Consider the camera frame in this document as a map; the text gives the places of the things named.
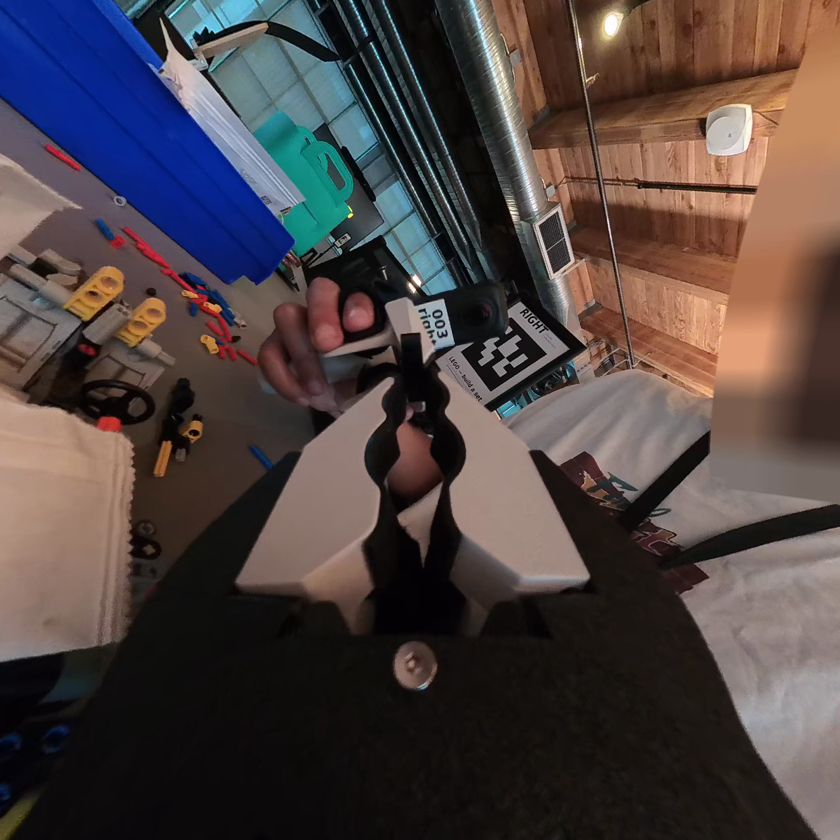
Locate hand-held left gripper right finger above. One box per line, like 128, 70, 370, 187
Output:
427, 375, 593, 636

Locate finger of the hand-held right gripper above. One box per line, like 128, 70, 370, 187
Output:
384, 297, 424, 341
400, 333, 434, 406

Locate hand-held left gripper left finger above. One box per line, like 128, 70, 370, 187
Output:
234, 377, 401, 636

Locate small black yellow lego assembly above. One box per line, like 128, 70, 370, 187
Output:
153, 377, 206, 479

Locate partly built lego car chassis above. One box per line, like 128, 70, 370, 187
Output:
0, 246, 173, 437

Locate wooden board on black arm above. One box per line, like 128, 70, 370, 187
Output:
196, 18, 343, 64

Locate black lego gears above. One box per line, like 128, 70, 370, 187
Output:
126, 517, 164, 580

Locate pile of small lego pieces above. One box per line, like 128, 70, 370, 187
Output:
94, 218, 261, 366

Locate black lego steering wheel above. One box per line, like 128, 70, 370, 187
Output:
80, 378, 156, 429

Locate person's right hand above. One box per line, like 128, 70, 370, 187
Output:
258, 276, 395, 414

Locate black-white marker sign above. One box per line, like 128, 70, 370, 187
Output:
435, 297, 586, 412

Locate teal plastic container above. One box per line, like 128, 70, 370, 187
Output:
251, 110, 376, 261

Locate rusty ceiling pipe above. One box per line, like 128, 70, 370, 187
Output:
566, 0, 639, 370

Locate white paper bags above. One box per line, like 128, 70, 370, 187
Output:
156, 18, 308, 212

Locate white printed t-shirt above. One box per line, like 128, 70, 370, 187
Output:
505, 369, 840, 840

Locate white ceiling device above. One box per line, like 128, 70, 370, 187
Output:
704, 102, 755, 158

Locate blue plastic bin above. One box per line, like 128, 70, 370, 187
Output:
0, 0, 298, 287

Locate white duct vent grille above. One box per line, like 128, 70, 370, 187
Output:
530, 202, 576, 278

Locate wide metal ventilation duct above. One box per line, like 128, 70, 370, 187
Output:
432, 0, 581, 324

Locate black ceiling track rail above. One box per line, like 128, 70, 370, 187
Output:
635, 179, 760, 196

